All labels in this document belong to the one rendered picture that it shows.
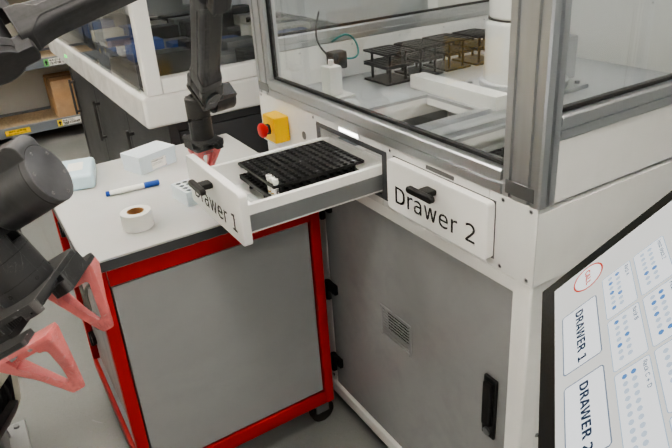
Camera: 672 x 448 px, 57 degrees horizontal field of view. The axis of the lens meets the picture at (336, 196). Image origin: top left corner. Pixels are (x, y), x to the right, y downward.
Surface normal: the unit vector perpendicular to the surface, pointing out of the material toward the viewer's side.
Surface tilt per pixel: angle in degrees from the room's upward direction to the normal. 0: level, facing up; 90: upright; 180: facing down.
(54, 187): 63
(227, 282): 90
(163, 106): 90
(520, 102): 90
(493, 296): 90
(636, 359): 50
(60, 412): 0
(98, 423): 0
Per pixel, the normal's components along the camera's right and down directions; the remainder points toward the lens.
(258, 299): 0.53, 0.32
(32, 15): 0.12, -0.33
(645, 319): -0.77, -0.64
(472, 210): -0.85, 0.26
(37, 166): 0.86, -0.48
